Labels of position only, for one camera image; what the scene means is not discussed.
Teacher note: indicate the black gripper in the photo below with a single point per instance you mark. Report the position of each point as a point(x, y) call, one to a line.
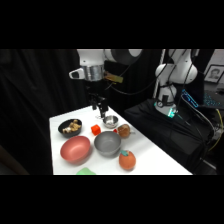
point(96, 91)

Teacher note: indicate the green triangle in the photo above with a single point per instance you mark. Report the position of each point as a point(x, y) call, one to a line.
point(85, 171)

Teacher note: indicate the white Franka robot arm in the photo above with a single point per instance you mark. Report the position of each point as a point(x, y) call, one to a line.
point(166, 75)

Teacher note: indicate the small steel bowl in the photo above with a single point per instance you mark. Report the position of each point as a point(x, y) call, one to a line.
point(110, 122)

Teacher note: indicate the black bowl with food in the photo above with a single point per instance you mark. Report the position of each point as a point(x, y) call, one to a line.
point(70, 127)

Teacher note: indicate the grey bowl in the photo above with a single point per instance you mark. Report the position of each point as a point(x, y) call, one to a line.
point(107, 143)

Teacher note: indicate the pink bowl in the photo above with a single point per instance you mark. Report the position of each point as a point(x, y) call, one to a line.
point(75, 149)

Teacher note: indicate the red cube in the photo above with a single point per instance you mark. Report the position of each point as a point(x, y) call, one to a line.
point(96, 129)

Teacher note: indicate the brown round toy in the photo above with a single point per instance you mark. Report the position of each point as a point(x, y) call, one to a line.
point(124, 131)

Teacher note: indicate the orange toy fruit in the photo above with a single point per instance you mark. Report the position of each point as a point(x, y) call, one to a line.
point(127, 161)

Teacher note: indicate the black curtain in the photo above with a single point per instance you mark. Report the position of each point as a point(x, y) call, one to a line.
point(33, 100)

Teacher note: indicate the black robot stand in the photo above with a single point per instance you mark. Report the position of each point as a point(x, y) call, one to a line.
point(166, 133)

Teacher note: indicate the blue lit device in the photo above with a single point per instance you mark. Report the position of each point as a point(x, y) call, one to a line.
point(190, 98)

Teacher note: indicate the backlit keyboard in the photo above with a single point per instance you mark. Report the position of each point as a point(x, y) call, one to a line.
point(211, 99)

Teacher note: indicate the framed picture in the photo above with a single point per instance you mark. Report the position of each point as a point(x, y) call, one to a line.
point(213, 74)

